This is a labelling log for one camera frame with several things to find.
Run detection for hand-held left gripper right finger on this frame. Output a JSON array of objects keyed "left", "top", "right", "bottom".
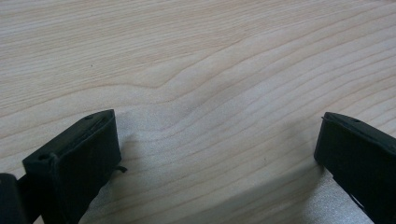
[{"left": 313, "top": 111, "right": 396, "bottom": 224}]

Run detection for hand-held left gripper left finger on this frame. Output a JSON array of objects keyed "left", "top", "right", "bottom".
[{"left": 21, "top": 108, "right": 128, "bottom": 224}]

